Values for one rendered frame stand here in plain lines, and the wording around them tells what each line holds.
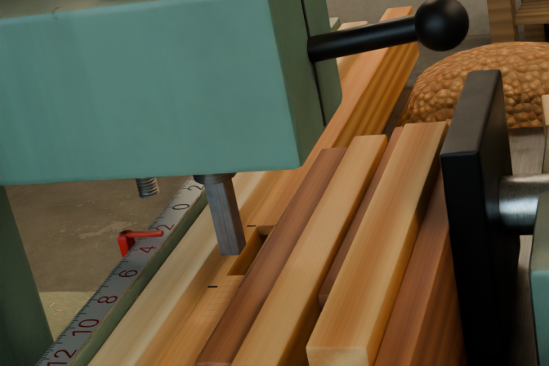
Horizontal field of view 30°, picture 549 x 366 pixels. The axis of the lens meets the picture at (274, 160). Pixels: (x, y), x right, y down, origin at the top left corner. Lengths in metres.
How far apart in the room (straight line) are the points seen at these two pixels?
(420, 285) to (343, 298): 0.03
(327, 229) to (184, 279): 0.06
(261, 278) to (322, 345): 0.10
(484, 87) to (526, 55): 0.22
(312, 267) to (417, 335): 0.08
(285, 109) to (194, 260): 0.10
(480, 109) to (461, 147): 0.04
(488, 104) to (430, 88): 0.24
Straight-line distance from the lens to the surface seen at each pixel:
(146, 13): 0.37
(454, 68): 0.66
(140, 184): 0.49
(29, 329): 0.63
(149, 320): 0.40
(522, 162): 0.59
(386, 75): 0.69
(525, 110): 0.64
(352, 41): 0.38
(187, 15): 0.36
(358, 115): 0.61
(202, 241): 0.45
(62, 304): 0.77
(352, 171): 0.48
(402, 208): 0.40
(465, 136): 0.39
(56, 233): 2.93
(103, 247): 2.76
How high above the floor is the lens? 1.15
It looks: 22 degrees down
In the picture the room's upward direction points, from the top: 12 degrees counter-clockwise
